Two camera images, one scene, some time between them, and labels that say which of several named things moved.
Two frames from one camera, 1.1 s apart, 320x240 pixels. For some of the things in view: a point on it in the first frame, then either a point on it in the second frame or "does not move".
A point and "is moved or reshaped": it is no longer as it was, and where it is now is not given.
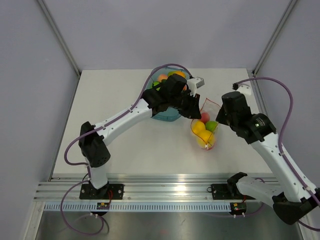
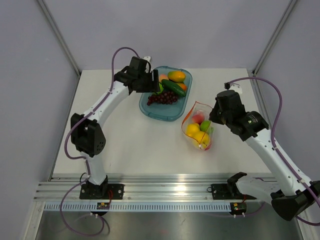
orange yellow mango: [179, 72] does not move
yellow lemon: [198, 126] → [192, 129]
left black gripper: [193, 112] → [153, 86]
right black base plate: [220, 192] does not move
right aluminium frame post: [274, 36] does not move
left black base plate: [87, 191] does not move
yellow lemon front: [206, 139] is moved or reshaped
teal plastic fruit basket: [170, 112] does not move
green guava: [211, 125] is moved or reshaped
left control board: [104, 205] does not move
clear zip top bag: [203, 128] is moved or reshaped
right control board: [237, 208] does not move
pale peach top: [162, 76] does not move
